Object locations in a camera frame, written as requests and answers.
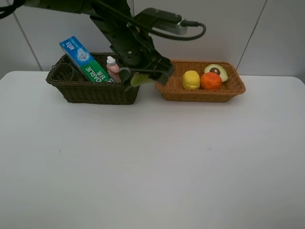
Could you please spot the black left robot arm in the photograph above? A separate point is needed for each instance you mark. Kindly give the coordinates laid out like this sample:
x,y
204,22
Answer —
x,y
74,6

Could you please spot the yellow lemon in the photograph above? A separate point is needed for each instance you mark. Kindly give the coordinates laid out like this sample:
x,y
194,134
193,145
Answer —
x,y
191,80

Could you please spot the halved avocado with pit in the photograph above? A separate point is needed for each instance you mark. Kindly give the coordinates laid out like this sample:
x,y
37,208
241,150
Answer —
x,y
217,69

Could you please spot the orange wicker basket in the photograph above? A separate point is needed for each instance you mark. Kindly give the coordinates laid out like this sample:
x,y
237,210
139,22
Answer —
x,y
174,91

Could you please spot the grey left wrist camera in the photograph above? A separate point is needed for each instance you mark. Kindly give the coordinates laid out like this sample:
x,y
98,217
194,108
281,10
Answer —
x,y
163,20

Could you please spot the pink bottle white cap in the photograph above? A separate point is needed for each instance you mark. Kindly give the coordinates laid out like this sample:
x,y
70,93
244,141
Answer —
x,y
113,69

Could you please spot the green red pear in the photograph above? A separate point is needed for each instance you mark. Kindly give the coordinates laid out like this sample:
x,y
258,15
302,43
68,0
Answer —
x,y
139,79

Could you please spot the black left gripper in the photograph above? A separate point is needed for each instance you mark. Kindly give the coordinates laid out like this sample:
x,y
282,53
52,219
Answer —
x,y
135,48

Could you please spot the orange tangerine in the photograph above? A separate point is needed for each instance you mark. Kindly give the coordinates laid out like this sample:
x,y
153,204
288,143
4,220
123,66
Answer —
x,y
211,81

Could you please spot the dark brown wicker basket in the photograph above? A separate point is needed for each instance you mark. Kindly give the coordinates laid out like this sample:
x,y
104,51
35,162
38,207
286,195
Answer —
x,y
92,93

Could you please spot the dark green pump bottle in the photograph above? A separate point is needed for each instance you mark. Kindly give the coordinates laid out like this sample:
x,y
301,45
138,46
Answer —
x,y
125,75

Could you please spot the blue green toothpaste box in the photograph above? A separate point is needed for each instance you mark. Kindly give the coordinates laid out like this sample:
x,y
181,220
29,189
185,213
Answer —
x,y
84,61

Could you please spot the translucent pink plastic cup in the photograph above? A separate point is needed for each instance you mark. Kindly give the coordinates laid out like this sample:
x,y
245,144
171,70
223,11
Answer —
x,y
66,73

